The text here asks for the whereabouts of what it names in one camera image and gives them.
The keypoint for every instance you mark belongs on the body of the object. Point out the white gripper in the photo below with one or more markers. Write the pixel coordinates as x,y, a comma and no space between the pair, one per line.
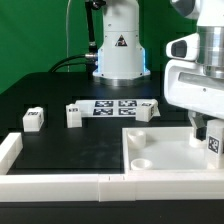
187,87

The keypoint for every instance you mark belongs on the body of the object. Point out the white square tabletop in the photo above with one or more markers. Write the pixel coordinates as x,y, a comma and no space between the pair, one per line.
167,149

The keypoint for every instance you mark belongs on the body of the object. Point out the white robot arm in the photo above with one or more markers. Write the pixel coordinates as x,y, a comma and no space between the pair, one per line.
114,39

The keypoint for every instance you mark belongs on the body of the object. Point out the white U-shaped obstacle fence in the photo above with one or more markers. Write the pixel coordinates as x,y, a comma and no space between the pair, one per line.
129,186

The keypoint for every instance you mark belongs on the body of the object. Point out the white fiducial marker base plate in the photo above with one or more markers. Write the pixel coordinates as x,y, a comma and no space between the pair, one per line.
110,108

